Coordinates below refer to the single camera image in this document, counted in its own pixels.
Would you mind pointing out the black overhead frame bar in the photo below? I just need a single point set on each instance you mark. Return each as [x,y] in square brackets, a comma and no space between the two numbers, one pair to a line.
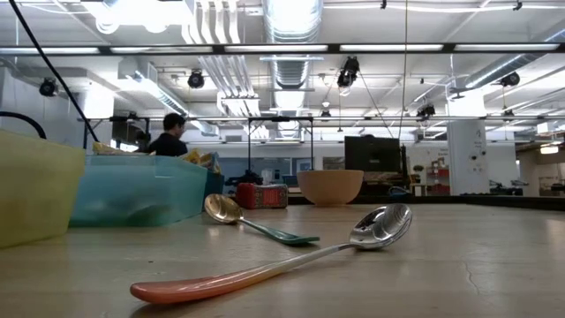
[448,47]

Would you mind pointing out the person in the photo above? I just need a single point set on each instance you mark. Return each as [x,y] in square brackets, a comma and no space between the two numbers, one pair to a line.
[142,140]
[170,141]

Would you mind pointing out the distant black workstation frame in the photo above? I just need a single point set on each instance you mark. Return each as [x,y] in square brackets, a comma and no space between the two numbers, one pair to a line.
[248,146]

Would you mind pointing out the red tin box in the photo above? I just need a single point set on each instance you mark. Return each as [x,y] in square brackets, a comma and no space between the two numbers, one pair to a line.
[262,195]

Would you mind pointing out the white pillar cabinet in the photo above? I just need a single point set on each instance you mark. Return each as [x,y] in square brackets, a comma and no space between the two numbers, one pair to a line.
[468,154]

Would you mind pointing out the yellow plastic bin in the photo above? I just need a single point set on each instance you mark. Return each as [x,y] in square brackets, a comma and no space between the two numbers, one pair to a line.
[35,190]

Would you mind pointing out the red shelf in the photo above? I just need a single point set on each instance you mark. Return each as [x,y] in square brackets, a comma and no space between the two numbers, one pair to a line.
[437,179]

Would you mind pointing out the pink bowl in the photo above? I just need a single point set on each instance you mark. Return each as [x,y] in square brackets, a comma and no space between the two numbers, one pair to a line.
[331,187]

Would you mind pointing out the green plastic bin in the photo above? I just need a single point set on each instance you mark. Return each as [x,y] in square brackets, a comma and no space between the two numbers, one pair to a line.
[141,190]

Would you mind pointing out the blue yellow noodle packet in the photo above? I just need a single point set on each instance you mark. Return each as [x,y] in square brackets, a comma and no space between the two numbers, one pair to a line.
[213,162]

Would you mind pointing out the black ceiling spotlight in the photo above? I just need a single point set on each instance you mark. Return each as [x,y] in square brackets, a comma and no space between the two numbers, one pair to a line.
[196,79]
[510,79]
[47,87]
[348,70]
[426,110]

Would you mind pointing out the blue plastic bin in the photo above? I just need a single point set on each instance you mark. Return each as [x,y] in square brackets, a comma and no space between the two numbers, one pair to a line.
[214,185]

